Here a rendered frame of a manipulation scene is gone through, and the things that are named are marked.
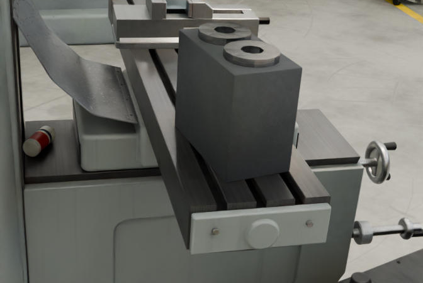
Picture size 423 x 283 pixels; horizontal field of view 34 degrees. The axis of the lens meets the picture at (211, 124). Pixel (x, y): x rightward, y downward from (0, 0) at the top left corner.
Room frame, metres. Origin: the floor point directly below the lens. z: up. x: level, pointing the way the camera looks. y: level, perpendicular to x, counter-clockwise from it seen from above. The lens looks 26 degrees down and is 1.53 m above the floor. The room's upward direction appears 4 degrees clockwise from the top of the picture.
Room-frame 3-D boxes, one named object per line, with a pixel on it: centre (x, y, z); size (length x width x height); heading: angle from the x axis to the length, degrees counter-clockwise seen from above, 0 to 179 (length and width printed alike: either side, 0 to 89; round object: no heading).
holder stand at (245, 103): (1.08, -0.03, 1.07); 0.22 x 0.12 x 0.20; 26
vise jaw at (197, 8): (1.66, 0.06, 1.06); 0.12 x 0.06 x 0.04; 13
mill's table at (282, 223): (1.49, 0.07, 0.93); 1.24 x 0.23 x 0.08; 15
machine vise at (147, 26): (1.65, 0.08, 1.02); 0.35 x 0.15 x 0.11; 103
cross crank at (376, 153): (1.62, -0.41, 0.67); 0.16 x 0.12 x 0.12; 105
